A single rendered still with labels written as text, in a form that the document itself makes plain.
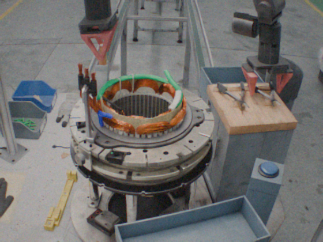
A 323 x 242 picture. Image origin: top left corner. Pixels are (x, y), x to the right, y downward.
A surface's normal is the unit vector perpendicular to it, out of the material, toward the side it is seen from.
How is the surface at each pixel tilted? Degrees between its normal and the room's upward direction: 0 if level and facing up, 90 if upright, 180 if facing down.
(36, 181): 0
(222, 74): 90
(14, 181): 0
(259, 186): 90
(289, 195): 0
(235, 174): 90
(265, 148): 90
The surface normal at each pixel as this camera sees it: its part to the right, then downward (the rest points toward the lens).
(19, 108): -0.03, 0.52
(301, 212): 0.04, -0.82
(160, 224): 0.32, 0.55
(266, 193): -0.36, 0.51
